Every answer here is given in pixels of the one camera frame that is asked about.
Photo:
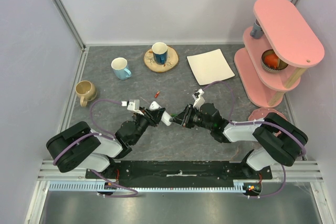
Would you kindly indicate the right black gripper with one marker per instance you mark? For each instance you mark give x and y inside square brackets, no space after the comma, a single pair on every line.
[188,115]

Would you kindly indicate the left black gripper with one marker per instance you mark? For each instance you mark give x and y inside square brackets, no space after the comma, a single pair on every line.
[155,116]

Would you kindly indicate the white remote control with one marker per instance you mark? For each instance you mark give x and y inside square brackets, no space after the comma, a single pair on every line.
[165,118]

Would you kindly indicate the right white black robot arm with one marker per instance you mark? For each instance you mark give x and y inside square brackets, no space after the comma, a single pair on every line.
[280,141]

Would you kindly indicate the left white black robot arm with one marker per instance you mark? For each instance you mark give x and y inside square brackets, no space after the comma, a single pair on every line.
[81,146]

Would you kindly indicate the cream square plate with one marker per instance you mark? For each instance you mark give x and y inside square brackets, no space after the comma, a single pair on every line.
[209,67]

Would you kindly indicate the light blue mug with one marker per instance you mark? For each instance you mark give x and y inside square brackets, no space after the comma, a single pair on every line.
[121,68]

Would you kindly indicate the dark blue mug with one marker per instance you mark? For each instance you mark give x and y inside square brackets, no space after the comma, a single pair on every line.
[159,50]

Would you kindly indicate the beige ceramic mug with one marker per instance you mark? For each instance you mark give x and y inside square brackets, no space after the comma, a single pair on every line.
[86,92]

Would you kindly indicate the pink dotted plate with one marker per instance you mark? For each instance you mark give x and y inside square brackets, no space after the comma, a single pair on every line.
[263,112]

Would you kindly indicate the pink three-tier shelf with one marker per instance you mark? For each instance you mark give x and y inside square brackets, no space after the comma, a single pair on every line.
[287,34]

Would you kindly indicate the bowl with fruit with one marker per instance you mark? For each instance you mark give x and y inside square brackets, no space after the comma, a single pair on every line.
[271,62]

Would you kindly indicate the grey cup on shelf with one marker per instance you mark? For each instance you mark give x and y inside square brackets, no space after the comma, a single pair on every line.
[257,31]

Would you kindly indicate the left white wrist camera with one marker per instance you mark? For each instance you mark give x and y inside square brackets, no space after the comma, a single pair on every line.
[132,105]

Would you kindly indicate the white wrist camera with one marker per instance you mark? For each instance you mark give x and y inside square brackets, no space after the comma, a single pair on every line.
[132,105]
[198,98]

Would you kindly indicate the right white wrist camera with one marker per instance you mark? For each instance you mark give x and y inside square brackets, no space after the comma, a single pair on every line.
[198,98]

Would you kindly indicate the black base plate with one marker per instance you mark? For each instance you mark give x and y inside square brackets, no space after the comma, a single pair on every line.
[182,174]

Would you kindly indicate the white slotted cable duct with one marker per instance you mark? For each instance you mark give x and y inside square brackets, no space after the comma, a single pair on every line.
[103,187]

